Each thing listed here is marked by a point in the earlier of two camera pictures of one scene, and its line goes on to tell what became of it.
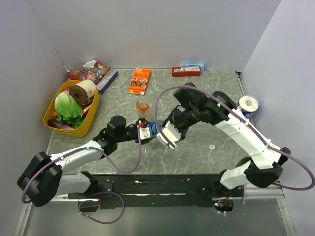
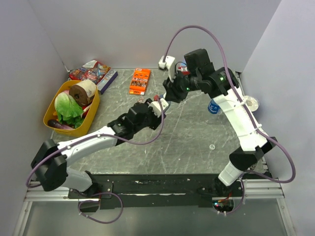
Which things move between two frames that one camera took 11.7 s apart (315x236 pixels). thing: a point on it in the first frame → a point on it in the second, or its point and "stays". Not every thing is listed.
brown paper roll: [82, 92] stays
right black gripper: [172, 115] → [172, 94]
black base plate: [122, 191] stays
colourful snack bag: [92, 70] stays
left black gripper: [136, 126] → [156, 121]
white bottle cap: [212, 146] stays
